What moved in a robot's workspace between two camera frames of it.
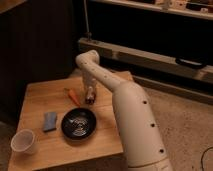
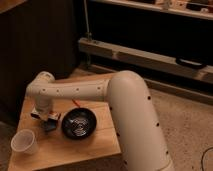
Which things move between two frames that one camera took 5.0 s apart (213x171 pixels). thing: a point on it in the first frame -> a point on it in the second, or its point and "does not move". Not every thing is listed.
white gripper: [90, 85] -> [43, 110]
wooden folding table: [70, 134] does not move
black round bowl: [78, 123] does not move
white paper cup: [24, 141] does not move
